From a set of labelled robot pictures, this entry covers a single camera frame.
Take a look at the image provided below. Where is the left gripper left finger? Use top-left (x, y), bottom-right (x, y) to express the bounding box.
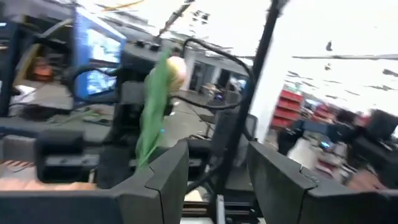
top-left (0, 139), bottom-right (191, 224)

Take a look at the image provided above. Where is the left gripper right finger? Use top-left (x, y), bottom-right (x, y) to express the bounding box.
top-left (248, 141), bottom-right (398, 224)

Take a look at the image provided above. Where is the pink artificial tulip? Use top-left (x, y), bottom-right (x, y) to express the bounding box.
top-left (135, 51), bottom-right (188, 170)

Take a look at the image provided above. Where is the laptop with blue screen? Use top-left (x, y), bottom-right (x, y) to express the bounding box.
top-left (72, 6), bottom-right (127, 101)

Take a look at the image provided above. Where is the red storage shelf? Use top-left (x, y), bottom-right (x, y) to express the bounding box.
top-left (269, 88), bottom-right (305, 131)

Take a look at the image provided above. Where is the black equipment box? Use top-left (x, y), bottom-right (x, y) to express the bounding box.
top-left (35, 128), bottom-right (101, 184)

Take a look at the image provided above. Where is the grey side desk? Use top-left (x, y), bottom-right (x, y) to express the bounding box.
top-left (0, 115), bottom-right (86, 147)

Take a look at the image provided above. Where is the black right camera cable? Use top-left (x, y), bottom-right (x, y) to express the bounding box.
top-left (172, 37), bottom-right (256, 111)

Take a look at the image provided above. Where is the black frame post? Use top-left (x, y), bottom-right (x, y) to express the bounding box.
top-left (213, 0), bottom-right (290, 195)

